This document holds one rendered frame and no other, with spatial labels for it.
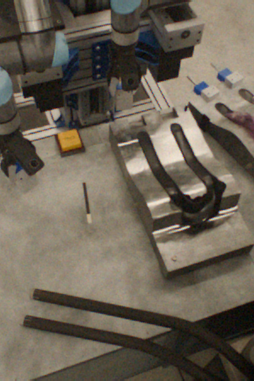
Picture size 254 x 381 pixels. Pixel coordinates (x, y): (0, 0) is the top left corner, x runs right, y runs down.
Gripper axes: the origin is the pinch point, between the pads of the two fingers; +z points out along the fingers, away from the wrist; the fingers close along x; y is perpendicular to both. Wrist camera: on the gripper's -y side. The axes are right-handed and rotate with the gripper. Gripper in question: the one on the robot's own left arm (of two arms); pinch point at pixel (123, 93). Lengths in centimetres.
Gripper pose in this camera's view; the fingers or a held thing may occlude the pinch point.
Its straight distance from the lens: 145.8
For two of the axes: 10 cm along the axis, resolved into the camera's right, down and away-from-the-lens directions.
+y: -1.7, -8.5, 5.0
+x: -9.9, 1.2, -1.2
